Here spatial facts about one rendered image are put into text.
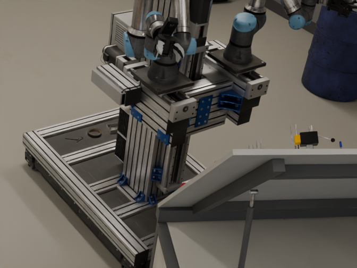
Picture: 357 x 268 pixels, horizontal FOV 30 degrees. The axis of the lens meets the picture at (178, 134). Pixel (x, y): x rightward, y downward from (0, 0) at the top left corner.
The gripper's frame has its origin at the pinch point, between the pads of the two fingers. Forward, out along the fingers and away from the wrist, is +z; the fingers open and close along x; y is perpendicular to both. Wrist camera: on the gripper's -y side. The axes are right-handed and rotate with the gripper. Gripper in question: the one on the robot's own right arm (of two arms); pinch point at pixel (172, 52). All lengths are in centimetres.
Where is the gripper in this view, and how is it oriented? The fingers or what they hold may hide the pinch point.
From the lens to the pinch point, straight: 252.7
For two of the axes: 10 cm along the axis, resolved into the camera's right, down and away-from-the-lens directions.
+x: -9.4, -1.1, -3.3
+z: 2.1, 5.7, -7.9
